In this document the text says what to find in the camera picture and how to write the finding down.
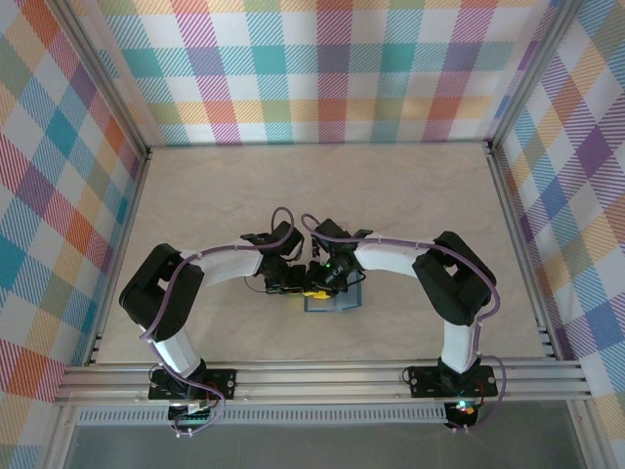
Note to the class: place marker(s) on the right controller board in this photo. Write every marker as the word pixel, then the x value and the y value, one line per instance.
pixel 464 410

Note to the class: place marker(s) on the aluminium side rail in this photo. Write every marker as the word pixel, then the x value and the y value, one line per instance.
pixel 510 215
pixel 128 229

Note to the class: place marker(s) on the controller board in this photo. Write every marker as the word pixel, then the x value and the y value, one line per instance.
pixel 190 414
pixel 464 410

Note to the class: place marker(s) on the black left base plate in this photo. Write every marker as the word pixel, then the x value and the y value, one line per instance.
pixel 222 383

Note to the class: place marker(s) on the left controller board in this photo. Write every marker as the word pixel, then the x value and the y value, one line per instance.
pixel 190 414

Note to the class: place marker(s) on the yellow credit card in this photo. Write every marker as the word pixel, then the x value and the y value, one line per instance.
pixel 317 295

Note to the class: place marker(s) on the aluminium corner post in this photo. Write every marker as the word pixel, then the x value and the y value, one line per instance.
pixel 105 83
pixel 529 73

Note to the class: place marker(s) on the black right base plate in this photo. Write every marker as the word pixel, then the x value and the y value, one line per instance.
pixel 425 381

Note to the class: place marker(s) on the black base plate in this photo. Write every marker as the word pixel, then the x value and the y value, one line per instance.
pixel 425 381
pixel 222 383

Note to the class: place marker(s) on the long aluminium base rail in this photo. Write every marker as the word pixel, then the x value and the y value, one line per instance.
pixel 317 381

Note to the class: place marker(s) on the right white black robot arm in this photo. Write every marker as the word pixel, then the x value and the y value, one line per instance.
pixel 454 283

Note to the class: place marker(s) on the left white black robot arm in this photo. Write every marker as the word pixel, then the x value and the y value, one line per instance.
pixel 156 298

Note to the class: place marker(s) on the teal card holder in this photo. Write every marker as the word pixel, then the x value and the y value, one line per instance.
pixel 349 303

